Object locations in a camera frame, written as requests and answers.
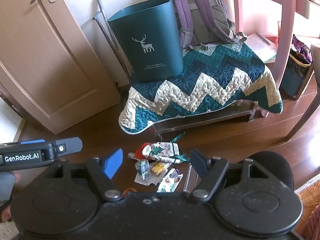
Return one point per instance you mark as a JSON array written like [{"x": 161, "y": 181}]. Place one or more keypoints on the clear plastic strip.
[{"x": 188, "y": 180}]

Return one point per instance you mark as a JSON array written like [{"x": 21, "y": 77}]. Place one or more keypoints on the clear plastic wrapper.
[{"x": 142, "y": 170}]

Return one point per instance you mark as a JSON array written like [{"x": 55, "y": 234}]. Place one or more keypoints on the orange packet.
[{"x": 279, "y": 32}]

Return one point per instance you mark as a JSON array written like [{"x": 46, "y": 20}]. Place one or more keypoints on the folded metal pole stand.
[{"x": 99, "y": 3}]

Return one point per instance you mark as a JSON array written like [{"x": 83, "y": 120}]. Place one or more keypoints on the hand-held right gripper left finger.
[{"x": 113, "y": 164}]

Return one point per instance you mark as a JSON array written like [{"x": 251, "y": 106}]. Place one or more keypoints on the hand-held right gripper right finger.
[{"x": 200, "y": 164}]

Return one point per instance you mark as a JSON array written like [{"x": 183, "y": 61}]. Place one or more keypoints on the orange patterned carpet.
[{"x": 310, "y": 197}]

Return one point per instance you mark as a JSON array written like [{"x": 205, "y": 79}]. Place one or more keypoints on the purple patterned bag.
[{"x": 301, "y": 48}]

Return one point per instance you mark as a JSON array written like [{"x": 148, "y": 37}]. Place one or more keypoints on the purple grey backpack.
[{"x": 200, "y": 12}]

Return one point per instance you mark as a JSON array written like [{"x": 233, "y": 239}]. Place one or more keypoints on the beige wooden door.
[{"x": 50, "y": 67}]

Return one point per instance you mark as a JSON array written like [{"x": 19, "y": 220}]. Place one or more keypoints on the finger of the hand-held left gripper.
[
  {"x": 32, "y": 141},
  {"x": 72, "y": 145}
]

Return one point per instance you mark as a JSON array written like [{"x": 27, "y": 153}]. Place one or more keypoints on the dark bin with gold rim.
[{"x": 292, "y": 77}]

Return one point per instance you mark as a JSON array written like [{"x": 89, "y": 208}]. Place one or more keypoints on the white green cookie packet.
[{"x": 170, "y": 180}]

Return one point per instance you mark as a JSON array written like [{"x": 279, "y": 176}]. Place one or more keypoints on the small yellow packet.
[{"x": 158, "y": 168}]

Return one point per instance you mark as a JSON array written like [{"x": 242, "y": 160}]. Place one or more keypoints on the white board under desk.
[{"x": 260, "y": 47}]

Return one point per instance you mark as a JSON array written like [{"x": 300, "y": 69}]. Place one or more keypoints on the person's left hand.
[{"x": 5, "y": 211}]

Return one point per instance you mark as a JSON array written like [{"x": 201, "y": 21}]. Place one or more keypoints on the trash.
[{"x": 162, "y": 151}]

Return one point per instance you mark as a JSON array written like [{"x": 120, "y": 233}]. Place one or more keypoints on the low dark wooden bench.
[{"x": 200, "y": 121}]

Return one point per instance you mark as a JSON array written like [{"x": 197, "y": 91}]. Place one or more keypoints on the pink desk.
[{"x": 285, "y": 17}]

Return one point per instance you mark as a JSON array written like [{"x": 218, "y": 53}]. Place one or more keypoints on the teal white zigzag quilt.
[{"x": 200, "y": 80}]

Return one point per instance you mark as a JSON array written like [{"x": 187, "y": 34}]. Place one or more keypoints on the teal bin with deer print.
[{"x": 150, "y": 30}]

